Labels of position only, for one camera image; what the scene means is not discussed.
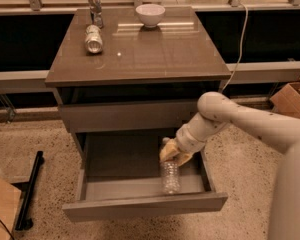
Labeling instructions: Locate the clear plastic water bottle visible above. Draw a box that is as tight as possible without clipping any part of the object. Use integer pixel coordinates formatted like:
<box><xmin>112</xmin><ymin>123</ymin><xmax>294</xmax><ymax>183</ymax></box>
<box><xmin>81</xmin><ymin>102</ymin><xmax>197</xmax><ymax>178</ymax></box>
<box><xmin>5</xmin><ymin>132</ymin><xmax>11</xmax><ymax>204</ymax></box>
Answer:
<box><xmin>159</xmin><ymin>137</ymin><xmax>182</xmax><ymax>196</ymax></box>

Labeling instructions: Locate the black cable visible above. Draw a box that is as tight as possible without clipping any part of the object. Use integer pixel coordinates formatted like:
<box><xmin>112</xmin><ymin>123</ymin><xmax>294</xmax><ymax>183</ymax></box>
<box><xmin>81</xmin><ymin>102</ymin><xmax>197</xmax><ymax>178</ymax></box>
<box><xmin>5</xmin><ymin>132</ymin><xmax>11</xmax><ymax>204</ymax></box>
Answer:
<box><xmin>0</xmin><ymin>203</ymin><xmax>16</xmax><ymax>240</ymax></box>

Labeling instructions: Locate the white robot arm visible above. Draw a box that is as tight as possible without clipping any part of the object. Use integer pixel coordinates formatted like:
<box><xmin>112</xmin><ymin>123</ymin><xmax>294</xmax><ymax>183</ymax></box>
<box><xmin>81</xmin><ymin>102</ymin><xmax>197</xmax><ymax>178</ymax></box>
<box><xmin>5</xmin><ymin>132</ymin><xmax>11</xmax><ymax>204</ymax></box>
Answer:
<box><xmin>159</xmin><ymin>92</ymin><xmax>300</xmax><ymax>240</ymax></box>

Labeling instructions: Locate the white cable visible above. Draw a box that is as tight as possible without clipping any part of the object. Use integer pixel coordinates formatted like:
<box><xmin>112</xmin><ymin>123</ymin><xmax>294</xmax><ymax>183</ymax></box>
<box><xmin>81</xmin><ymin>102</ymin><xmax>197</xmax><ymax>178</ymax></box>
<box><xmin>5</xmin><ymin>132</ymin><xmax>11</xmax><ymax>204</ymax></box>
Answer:
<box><xmin>221</xmin><ymin>3</ymin><xmax>250</xmax><ymax>92</ymax></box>

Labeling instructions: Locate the open middle drawer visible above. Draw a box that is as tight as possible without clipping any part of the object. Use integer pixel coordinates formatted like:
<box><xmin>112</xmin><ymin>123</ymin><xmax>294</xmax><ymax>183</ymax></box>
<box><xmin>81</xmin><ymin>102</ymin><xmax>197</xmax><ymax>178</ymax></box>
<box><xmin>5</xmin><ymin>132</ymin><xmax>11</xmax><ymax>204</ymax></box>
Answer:
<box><xmin>63</xmin><ymin>128</ymin><xmax>228</xmax><ymax>222</ymax></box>

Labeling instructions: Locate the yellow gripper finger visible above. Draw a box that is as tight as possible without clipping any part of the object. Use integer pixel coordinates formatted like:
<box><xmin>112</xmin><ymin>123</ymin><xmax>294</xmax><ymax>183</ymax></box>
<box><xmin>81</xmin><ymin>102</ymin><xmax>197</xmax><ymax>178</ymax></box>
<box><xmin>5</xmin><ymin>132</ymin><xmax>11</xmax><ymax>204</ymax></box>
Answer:
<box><xmin>159</xmin><ymin>138</ymin><xmax>179</xmax><ymax>162</ymax></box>
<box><xmin>175</xmin><ymin>152</ymin><xmax>193</xmax><ymax>166</ymax></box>

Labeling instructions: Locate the brown cardboard box right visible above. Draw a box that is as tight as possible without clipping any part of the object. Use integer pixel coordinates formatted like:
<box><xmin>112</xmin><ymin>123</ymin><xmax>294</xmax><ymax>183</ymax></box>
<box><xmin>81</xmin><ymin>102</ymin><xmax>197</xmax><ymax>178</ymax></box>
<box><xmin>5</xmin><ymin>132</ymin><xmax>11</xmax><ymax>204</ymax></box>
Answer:
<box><xmin>270</xmin><ymin>82</ymin><xmax>300</xmax><ymax>119</ymax></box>

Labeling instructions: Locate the metal railing frame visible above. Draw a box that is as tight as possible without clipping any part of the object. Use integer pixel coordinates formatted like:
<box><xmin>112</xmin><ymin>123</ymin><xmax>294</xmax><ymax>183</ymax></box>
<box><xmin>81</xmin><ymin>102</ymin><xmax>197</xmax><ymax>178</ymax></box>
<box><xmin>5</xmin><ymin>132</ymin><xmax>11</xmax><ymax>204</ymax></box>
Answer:
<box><xmin>0</xmin><ymin>0</ymin><xmax>300</xmax><ymax>96</ymax></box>

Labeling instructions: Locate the clear glass tumbler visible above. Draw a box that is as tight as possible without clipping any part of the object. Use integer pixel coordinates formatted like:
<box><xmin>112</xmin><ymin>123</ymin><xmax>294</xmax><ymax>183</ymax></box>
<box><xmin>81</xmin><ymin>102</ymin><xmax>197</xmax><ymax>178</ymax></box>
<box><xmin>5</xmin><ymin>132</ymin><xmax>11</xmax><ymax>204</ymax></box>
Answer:
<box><xmin>87</xmin><ymin>0</ymin><xmax>104</xmax><ymax>28</ymax></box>

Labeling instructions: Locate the brown cardboard box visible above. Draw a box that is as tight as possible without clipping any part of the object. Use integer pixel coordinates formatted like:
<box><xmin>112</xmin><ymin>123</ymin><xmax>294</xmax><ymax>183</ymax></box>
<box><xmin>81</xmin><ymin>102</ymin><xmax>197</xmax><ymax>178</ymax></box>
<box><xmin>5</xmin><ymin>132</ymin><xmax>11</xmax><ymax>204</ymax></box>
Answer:
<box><xmin>0</xmin><ymin>178</ymin><xmax>21</xmax><ymax>240</ymax></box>
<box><xmin>270</xmin><ymin>82</ymin><xmax>300</xmax><ymax>119</ymax></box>

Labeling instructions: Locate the grey drawer cabinet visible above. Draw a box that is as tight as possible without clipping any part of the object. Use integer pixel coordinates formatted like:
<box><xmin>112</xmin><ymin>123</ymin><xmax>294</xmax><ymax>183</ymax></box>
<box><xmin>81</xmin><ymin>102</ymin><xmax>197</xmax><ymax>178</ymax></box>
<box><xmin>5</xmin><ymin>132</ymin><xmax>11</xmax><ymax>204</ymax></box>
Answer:
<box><xmin>46</xmin><ymin>7</ymin><xmax>226</xmax><ymax>155</ymax></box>

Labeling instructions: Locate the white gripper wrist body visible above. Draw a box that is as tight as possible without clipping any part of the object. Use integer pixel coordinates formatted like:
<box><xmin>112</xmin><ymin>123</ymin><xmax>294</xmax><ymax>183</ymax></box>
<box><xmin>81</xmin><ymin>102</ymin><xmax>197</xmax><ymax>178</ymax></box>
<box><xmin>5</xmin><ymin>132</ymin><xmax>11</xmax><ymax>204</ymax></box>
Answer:
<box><xmin>175</xmin><ymin>124</ymin><xmax>205</xmax><ymax>153</ymax></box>

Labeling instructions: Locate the white ceramic bowl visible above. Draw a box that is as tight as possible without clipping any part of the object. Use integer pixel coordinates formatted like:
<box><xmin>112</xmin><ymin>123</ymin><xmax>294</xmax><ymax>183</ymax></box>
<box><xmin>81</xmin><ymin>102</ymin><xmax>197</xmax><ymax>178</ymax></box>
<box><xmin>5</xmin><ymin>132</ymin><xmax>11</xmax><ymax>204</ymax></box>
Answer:
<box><xmin>135</xmin><ymin>4</ymin><xmax>166</xmax><ymax>28</ymax></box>

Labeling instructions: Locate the brown cardboard box left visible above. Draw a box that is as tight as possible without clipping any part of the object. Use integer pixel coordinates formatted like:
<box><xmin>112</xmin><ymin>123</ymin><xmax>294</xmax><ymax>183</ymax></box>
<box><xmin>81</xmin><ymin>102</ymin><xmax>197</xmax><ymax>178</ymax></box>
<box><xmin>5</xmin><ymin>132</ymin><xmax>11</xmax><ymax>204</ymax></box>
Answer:
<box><xmin>0</xmin><ymin>178</ymin><xmax>21</xmax><ymax>240</ymax></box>

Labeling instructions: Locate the grey top drawer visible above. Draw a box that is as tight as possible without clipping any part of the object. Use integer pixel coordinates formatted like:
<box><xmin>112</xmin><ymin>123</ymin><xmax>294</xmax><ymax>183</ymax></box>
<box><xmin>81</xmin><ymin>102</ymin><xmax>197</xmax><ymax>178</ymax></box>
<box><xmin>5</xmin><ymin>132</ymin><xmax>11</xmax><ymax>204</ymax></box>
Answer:
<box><xmin>59</xmin><ymin>100</ymin><xmax>197</xmax><ymax>133</ymax></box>

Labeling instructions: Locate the black metal bar stand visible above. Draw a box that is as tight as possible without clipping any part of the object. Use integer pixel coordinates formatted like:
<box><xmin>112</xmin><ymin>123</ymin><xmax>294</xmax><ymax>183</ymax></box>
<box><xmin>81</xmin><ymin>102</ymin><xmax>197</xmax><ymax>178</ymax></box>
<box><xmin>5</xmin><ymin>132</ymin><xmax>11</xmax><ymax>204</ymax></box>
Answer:
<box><xmin>15</xmin><ymin>151</ymin><xmax>44</xmax><ymax>231</ymax></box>

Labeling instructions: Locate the silver can lying down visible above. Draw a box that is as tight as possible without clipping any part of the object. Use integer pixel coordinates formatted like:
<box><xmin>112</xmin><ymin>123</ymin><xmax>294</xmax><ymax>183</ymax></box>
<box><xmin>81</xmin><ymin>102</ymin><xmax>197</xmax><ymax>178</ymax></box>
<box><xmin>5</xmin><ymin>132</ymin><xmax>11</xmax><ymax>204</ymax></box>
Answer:
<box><xmin>85</xmin><ymin>25</ymin><xmax>103</xmax><ymax>54</ymax></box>

